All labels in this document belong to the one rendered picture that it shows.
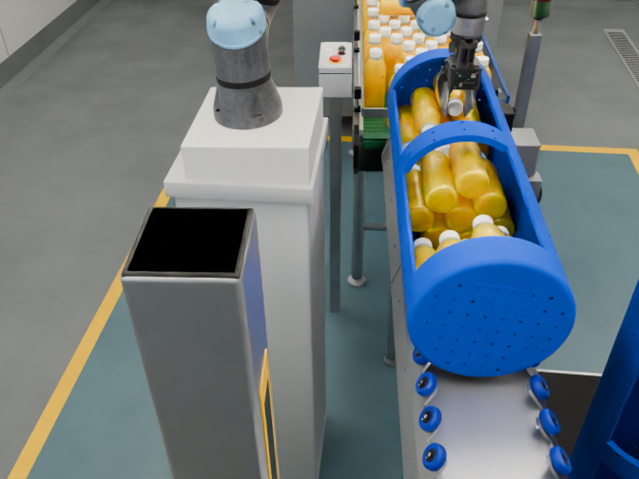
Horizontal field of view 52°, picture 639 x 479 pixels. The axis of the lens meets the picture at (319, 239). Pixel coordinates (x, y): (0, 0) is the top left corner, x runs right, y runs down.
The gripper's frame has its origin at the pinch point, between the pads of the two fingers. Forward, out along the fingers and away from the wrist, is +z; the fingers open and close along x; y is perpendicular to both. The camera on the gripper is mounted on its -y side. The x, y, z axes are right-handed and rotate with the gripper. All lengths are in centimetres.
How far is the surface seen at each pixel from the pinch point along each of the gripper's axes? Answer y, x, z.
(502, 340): 66, 1, 11
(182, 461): 124, -36, -38
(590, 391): 3, 56, 101
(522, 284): 66, 3, -2
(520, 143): -37, 28, 30
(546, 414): 76, 8, 18
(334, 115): -47, -30, 26
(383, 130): -37.0, -14.8, 25.9
